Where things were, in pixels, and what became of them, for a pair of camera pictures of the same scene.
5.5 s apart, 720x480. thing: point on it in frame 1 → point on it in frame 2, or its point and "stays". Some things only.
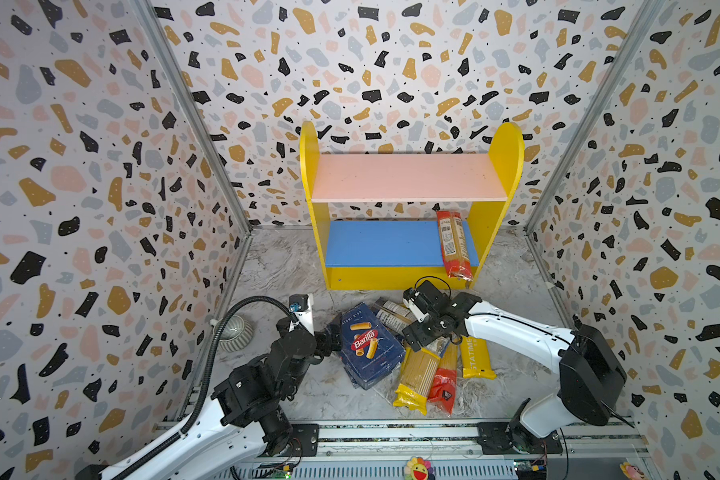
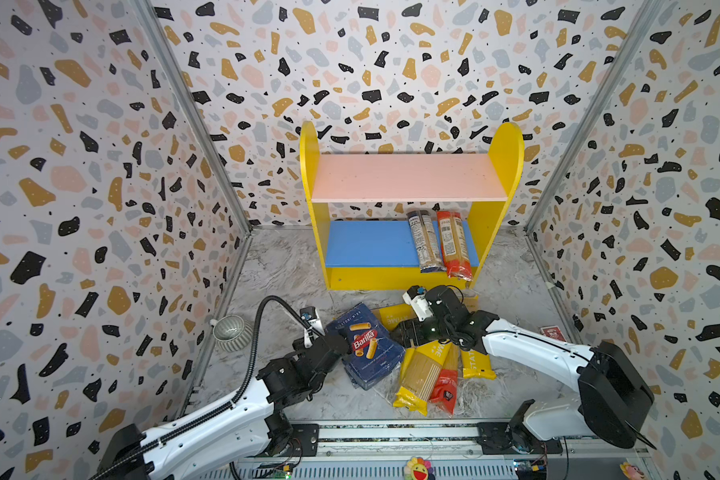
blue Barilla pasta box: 369,346 stays
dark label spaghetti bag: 394,316 → 426,240
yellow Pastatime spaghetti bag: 476,361 stays
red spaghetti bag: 454,244 stays
